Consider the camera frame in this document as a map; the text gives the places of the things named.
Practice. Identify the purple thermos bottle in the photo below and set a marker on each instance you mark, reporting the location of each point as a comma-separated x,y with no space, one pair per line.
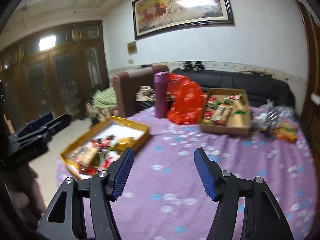
161,87

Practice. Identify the yellow gift box tray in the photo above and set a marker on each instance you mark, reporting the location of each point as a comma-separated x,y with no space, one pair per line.
104,136

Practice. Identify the orange biscuit packs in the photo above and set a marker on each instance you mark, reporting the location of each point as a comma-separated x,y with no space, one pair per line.
285,130

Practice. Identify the red plastic bag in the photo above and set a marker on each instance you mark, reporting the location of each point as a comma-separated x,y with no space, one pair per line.
188,100

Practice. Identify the brown cardboard snack box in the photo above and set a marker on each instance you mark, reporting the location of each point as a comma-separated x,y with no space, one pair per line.
226,111

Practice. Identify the clear plastic bag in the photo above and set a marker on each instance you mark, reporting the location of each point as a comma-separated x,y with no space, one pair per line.
267,116

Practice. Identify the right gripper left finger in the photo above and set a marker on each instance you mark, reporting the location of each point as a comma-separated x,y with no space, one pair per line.
65,219

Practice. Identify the brown armchair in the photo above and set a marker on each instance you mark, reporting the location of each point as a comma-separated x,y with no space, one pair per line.
127,83

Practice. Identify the brown biscuit packet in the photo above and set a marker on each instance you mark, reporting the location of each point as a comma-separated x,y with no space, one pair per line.
83,155

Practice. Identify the yellow snack pouch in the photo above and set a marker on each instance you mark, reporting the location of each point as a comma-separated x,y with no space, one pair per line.
126,142

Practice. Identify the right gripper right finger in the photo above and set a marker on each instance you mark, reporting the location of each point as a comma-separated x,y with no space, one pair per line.
263,216

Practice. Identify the purple floral tablecloth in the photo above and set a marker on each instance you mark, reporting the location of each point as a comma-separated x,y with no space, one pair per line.
171,195

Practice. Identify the dark wooden cabinet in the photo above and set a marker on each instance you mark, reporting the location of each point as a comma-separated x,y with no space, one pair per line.
55,70

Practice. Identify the wooden tv cabinet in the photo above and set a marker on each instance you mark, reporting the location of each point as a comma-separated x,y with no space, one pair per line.
310,112

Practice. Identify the framed horse painting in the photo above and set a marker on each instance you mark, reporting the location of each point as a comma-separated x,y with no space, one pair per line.
151,17

